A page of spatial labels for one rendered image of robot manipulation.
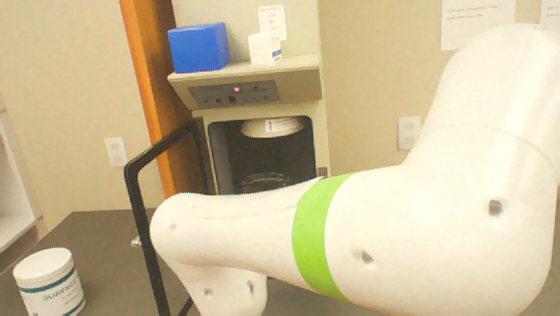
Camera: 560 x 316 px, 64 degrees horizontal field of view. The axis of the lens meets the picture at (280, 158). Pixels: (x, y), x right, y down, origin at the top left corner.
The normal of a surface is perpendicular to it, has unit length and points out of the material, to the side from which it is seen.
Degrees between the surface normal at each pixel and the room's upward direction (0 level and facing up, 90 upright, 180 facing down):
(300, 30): 90
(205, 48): 90
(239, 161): 90
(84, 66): 90
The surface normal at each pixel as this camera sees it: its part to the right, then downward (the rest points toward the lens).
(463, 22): -0.11, 0.37
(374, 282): -0.71, 0.39
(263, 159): 0.62, 0.22
